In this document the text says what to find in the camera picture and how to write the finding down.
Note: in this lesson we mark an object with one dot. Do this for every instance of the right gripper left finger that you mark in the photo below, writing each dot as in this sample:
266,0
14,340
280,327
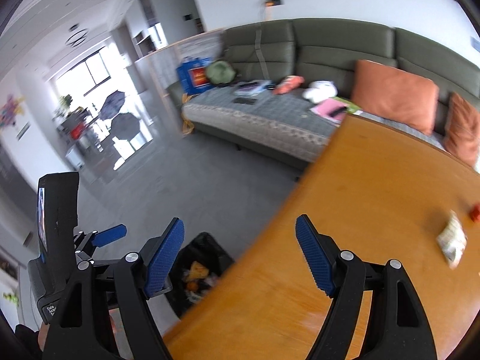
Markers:
81,327

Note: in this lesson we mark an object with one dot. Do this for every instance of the green leather sofa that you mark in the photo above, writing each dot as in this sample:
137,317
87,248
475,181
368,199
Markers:
264,53

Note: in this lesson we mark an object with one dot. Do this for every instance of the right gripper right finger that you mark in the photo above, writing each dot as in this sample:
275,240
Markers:
397,327

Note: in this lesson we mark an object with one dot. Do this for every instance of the black remote on sofa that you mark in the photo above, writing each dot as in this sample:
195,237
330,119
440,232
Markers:
244,100

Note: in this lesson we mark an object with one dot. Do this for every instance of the green hat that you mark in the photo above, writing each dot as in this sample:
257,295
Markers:
220,73

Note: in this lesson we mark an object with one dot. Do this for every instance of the pink book with phone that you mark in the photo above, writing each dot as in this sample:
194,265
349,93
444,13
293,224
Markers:
335,109

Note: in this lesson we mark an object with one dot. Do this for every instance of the large orange cushion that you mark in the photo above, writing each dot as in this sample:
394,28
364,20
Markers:
397,95

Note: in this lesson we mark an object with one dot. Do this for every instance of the side table with plants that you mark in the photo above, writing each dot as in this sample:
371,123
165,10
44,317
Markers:
76,129

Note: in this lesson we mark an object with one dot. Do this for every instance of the grey open umbrella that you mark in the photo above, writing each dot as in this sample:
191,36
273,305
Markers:
125,126

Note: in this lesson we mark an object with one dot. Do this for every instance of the person's left hand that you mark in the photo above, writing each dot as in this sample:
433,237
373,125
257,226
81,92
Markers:
42,335

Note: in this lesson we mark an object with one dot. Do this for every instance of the red plastic cap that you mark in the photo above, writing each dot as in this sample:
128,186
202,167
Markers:
474,213

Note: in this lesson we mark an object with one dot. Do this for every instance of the wall socket with charger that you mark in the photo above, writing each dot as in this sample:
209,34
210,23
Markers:
272,3

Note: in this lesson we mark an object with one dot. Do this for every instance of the white plush toy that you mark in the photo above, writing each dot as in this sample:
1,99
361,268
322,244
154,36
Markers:
320,90

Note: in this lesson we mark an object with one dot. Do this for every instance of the blue shopping bag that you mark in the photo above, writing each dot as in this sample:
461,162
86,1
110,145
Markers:
192,75

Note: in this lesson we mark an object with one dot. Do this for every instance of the black trash bin with liner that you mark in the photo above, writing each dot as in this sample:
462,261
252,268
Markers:
196,271

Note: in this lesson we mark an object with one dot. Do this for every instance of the white snack packet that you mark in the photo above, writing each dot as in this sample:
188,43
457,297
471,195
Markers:
452,241

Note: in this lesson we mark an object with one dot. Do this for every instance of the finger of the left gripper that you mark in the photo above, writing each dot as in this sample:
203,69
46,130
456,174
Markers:
108,236

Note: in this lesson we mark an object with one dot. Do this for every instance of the blue open umbrella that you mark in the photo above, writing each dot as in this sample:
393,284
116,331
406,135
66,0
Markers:
112,105

